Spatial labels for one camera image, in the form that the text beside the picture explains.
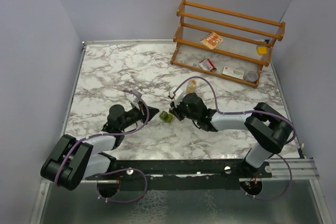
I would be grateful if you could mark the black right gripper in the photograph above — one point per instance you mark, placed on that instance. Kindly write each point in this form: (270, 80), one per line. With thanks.
(175, 110)

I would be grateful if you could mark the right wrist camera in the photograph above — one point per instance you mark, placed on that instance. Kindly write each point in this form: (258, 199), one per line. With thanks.
(176, 95)

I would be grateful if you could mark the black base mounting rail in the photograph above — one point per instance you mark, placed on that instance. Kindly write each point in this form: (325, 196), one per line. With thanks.
(179, 174)

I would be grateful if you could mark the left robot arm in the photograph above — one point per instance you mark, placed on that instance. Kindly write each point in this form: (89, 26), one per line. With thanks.
(72, 160)

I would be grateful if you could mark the wooden shelf rack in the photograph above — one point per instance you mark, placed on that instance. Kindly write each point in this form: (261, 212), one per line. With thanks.
(242, 33)

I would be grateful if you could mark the orange snack packet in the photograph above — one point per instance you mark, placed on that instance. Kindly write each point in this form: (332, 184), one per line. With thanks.
(212, 40)

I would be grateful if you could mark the clear pill bottle gold lid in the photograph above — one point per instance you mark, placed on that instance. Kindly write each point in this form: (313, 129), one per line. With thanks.
(191, 86)

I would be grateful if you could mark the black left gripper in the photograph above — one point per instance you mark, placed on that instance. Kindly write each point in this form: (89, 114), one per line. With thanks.
(143, 112)

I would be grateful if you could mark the white green medicine box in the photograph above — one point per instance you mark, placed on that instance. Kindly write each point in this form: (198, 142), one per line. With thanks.
(232, 72)

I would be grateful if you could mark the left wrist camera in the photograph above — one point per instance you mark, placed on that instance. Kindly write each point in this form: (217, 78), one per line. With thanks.
(135, 98)

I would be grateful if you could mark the red white medicine packet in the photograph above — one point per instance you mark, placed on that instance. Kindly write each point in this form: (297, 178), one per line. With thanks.
(207, 65)

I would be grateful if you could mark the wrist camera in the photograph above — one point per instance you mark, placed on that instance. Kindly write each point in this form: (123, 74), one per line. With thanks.
(176, 95)
(135, 98)

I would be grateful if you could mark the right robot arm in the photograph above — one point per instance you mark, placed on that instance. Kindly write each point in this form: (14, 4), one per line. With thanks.
(270, 129)

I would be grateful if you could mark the yellow lid container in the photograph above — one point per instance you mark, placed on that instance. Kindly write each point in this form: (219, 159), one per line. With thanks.
(261, 50)

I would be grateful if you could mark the grey round container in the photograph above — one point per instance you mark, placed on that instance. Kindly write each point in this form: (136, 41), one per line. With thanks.
(251, 76)

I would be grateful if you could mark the green pill organizer box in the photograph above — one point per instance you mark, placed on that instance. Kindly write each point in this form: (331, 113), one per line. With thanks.
(166, 117)

